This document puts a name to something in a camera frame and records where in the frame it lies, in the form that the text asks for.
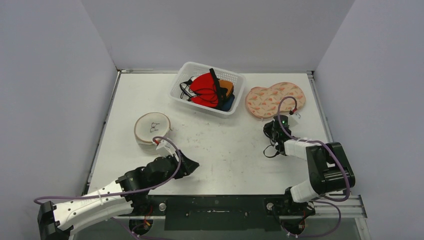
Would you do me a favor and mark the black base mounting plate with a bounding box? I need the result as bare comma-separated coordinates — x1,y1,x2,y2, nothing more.
127,194,316,232

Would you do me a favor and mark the black and white bra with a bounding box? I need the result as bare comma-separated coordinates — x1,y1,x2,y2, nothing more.
179,76,198,102

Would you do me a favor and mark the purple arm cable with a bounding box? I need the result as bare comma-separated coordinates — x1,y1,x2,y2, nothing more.
33,136,183,205
276,96,351,203

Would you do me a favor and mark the white round mesh laundry bag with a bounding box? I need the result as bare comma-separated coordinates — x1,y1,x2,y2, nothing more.
133,112,171,151

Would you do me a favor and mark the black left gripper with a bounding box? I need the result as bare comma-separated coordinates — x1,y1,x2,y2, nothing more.
150,149,199,190

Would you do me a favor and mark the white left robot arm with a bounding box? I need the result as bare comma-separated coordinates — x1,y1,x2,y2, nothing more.
37,150,200,240

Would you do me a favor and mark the orange bra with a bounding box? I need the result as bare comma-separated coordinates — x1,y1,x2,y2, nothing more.
218,79,234,99

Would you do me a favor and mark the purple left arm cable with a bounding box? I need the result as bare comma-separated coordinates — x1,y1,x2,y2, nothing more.
33,136,183,205

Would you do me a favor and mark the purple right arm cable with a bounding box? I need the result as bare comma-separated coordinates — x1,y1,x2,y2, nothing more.
276,96,351,203

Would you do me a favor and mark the navy blue bra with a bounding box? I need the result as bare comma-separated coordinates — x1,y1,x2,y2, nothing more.
218,94,235,112

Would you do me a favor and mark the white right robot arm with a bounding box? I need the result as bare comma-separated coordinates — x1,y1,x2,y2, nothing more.
263,115,356,215

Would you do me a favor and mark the white plastic basket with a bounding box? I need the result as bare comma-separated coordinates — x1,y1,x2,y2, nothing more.
169,61,247,119

